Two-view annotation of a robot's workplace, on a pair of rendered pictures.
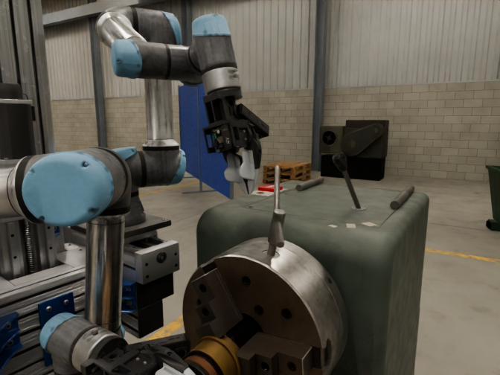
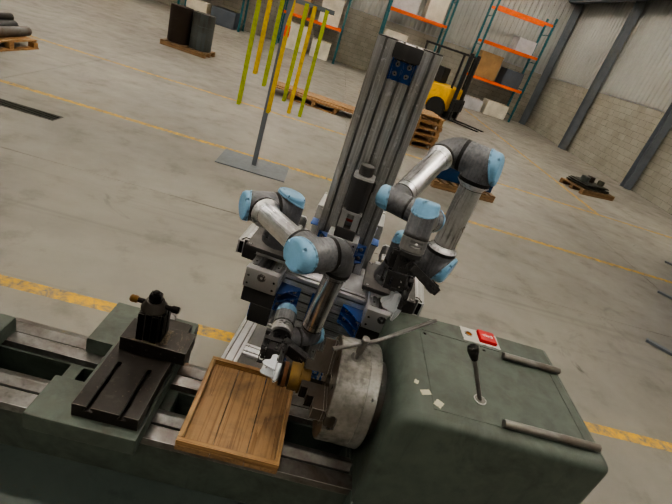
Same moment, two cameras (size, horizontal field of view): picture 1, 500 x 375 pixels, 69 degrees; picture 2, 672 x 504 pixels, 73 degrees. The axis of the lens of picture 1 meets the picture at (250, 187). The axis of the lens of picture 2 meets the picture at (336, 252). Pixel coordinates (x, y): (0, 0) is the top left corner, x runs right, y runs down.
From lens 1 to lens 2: 0.96 m
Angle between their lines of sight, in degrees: 52
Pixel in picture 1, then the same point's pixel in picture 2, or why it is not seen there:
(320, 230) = (407, 376)
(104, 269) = (318, 299)
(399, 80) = not seen: outside the picture
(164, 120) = (448, 233)
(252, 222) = (398, 340)
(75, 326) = (284, 313)
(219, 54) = (411, 228)
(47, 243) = not seen: hidden behind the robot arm
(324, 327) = (335, 409)
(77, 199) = (296, 262)
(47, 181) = (291, 247)
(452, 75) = not seen: outside the picture
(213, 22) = (420, 207)
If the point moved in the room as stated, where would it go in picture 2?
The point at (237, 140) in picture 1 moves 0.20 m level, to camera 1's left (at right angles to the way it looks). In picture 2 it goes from (389, 284) to (354, 247)
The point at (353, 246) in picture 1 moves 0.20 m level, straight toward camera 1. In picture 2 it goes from (400, 398) to (329, 394)
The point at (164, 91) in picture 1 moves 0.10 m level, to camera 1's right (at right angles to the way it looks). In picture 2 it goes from (459, 212) to (477, 226)
